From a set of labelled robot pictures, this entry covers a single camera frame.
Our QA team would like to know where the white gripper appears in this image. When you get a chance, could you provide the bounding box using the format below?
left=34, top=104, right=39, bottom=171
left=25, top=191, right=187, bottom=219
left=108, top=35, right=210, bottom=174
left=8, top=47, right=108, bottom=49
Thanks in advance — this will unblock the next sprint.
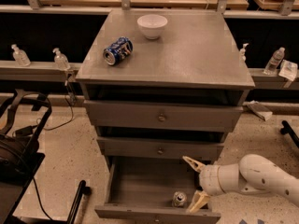
left=182, top=156, right=222, bottom=213

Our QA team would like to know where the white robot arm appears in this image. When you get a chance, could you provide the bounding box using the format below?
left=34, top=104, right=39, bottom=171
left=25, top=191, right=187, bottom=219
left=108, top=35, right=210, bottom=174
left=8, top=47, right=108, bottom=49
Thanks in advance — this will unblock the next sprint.
left=182, top=154, right=299, bottom=213

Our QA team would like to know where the grey open bottom drawer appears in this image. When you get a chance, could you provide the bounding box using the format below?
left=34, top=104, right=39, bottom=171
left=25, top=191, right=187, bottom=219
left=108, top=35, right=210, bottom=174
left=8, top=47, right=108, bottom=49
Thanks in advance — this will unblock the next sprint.
left=95, top=157, right=221, bottom=224

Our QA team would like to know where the grey middle drawer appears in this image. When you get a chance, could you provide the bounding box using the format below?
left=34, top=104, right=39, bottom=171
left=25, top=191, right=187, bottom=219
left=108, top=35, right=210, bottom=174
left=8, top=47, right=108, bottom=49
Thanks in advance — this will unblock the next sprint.
left=97, top=136, right=223, bottom=161

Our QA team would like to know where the grey wooden drawer cabinet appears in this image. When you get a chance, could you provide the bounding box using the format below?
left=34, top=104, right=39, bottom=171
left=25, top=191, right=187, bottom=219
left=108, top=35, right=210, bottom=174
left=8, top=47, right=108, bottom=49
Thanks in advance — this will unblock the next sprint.
left=75, top=8, right=256, bottom=173

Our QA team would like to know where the grey top drawer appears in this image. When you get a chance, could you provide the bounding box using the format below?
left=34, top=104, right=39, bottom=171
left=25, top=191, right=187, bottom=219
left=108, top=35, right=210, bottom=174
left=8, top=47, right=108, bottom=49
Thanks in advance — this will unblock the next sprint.
left=84, top=100, right=243, bottom=133

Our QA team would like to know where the black tube leg bottom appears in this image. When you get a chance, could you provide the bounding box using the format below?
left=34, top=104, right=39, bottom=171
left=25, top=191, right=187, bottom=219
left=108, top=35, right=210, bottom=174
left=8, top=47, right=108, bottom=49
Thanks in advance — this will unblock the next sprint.
left=66, top=180, right=92, bottom=224

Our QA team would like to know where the blue pepsi can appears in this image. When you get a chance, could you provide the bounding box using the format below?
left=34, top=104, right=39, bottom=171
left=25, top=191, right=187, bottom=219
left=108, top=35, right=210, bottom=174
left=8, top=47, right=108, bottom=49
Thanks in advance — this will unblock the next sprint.
left=103, top=36, right=133, bottom=65

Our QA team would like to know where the grey block on floor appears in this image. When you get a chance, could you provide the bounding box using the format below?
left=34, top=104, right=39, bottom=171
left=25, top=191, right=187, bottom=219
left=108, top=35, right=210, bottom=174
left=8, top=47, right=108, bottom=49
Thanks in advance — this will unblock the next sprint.
left=247, top=101, right=273, bottom=121

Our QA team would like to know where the black caster leg right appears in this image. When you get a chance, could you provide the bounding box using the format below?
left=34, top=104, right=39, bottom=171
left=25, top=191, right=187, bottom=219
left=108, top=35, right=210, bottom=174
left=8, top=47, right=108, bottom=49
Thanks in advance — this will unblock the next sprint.
left=280, top=120, right=299, bottom=148

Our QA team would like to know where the small pump bottle right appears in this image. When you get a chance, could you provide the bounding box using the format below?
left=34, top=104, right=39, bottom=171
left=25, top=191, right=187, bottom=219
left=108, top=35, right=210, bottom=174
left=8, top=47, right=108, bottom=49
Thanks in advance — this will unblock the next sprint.
left=239, top=43, right=249, bottom=61

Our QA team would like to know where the clear plastic water bottle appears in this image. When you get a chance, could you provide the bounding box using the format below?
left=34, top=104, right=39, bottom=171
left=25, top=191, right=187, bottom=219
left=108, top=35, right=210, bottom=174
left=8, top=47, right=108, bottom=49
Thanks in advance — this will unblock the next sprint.
left=263, top=47, right=285, bottom=75

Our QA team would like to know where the white plastic packet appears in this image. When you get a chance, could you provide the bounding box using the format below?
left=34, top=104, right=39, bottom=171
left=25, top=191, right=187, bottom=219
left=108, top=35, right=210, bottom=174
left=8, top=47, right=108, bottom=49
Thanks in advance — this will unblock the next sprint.
left=278, top=60, right=298, bottom=81

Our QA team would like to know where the white ceramic bowl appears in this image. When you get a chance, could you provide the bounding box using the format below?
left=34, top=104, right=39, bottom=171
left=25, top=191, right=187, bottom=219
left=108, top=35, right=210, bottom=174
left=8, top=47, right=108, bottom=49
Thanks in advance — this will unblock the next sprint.
left=137, top=14, right=168, bottom=39

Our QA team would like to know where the clear pump bottle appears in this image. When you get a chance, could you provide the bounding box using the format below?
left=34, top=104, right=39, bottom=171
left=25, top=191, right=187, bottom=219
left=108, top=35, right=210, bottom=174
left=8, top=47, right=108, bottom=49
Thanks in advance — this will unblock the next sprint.
left=52, top=48, right=70, bottom=71
left=11, top=44, right=31, bottom=66

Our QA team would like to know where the clear pump bottle far left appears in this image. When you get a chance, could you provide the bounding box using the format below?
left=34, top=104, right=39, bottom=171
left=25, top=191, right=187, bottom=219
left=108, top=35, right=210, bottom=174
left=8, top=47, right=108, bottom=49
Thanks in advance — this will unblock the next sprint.
left=11, top=44, right=31, bottom=66

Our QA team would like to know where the black cable on floor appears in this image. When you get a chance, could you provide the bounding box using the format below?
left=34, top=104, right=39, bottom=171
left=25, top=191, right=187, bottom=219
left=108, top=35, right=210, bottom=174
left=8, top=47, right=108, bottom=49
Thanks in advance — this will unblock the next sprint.
left=36, top=77, right=78, bottom=132

